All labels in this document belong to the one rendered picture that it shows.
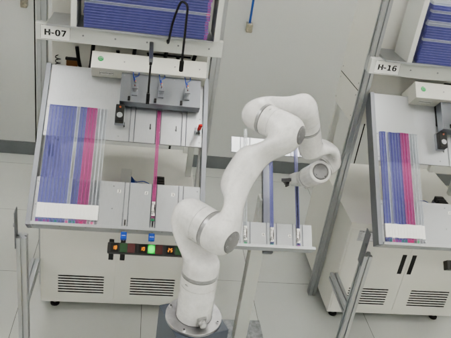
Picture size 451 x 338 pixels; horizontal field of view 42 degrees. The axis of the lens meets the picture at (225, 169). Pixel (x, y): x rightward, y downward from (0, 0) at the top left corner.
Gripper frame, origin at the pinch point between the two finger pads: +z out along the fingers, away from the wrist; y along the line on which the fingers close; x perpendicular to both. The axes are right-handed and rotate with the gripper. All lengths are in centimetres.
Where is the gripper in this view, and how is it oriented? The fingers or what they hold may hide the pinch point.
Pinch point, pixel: (296, 183)
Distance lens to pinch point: 249.1
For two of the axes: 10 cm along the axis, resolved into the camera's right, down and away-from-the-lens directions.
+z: -1.7, 1.7, 9.7
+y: -9.8, -0.7, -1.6
